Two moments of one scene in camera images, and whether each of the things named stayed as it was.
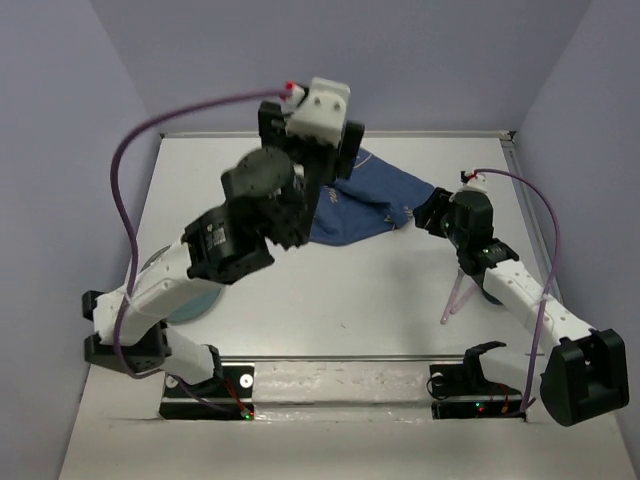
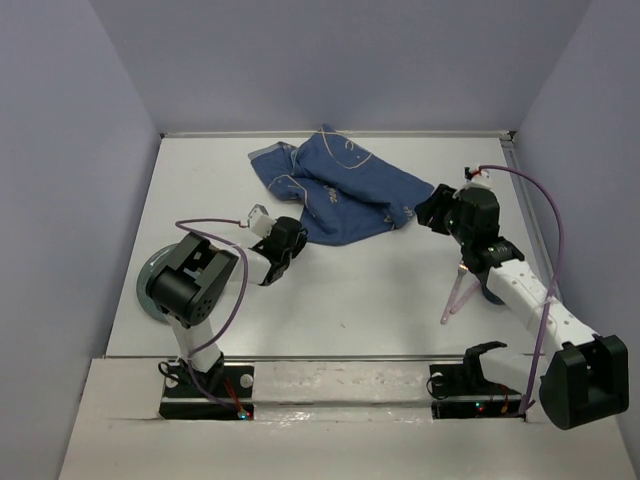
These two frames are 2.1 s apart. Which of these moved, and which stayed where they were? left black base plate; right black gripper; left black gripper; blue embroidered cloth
Moved: left black gripper
Stayed: right black gripper; left black base plate; blue embroidered cloth
